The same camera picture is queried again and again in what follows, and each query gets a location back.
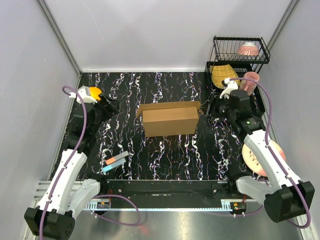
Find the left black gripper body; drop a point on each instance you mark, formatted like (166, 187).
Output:
(102, 113)

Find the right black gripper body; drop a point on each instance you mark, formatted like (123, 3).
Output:
(221, 108)

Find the brown cardboard box sheet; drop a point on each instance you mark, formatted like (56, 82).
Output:
(170, 118)

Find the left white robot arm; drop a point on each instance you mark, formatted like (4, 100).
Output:
(55, 214)

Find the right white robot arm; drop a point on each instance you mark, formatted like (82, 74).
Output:
(286, 196)

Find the orange bowl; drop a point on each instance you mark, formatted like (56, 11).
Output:
(95, 93)

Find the pink mug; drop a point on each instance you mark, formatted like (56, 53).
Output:
(249, 86)

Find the yellow woven plate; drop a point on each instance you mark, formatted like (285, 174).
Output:
(221, 72)

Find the black marble table mat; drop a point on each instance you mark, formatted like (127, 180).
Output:
(211, 153)

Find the blue marker pen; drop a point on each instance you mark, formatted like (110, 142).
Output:
(113, 165)

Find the pink round plate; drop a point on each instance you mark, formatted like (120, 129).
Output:
(252, 162)

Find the pink patterned bowl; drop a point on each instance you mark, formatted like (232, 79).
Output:
(248, 49)

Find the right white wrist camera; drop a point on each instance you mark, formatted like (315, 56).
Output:
(231, 85)

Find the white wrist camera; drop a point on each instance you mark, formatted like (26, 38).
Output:
(85, 94)
(231, 85)

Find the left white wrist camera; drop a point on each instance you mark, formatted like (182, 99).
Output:
(85, 94)

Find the black wire dish rack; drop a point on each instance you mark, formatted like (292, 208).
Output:
(224, 51)

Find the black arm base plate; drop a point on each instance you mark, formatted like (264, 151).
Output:
(173, 194)

